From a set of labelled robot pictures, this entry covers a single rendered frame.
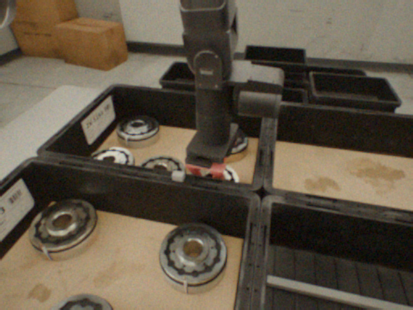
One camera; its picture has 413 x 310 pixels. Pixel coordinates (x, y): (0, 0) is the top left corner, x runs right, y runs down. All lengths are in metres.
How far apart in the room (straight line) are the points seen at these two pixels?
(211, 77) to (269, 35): 3.12
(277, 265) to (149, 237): 0.21
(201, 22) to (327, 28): 3.18
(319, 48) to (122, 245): 3.26
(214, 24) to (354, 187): 0.44
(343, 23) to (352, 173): 2.92
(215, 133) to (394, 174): 0.42
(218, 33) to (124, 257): 0.36
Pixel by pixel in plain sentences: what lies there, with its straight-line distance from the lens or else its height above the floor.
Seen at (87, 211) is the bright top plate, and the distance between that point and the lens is 0.54.
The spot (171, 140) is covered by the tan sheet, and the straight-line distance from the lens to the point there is 0.71.
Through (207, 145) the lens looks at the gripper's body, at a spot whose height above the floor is 0.96.
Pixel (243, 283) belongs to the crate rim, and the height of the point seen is 0.93.
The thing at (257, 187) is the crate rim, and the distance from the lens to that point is 0.44.
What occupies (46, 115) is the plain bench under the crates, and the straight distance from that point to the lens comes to 1.20.
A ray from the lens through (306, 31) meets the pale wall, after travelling 3.49.
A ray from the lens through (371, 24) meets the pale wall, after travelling 3.58.
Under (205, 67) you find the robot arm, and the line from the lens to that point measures 0.37.
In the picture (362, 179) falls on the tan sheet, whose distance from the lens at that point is 0.68.
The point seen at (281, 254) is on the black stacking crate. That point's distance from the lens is 0.50.
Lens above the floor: 1.24
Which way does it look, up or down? 39 degrees down
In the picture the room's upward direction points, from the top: straight up
